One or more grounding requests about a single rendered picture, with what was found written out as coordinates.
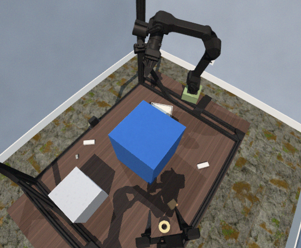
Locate white rectangular block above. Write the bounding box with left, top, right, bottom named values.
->
left=84, top=140, right=95, bottom=145
left=197, top=162, right=209, bottom=169

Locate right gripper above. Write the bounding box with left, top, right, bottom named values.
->
left=135, top=207, right=200, bottom=248

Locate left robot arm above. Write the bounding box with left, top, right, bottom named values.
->
left=132, top=10, right=221, bottom=95

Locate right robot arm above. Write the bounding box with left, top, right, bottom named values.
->
left=157, top=235, right=184, bottom=248

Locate white open-sided box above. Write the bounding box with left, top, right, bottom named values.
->
left=48, top=167, right=109, bottom=223

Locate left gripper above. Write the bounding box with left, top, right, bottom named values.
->
left=142, top=38, right=162, bottom=78

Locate white square mat with dark border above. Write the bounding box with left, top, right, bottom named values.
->
left=151, top=102, right=173, bottom=117

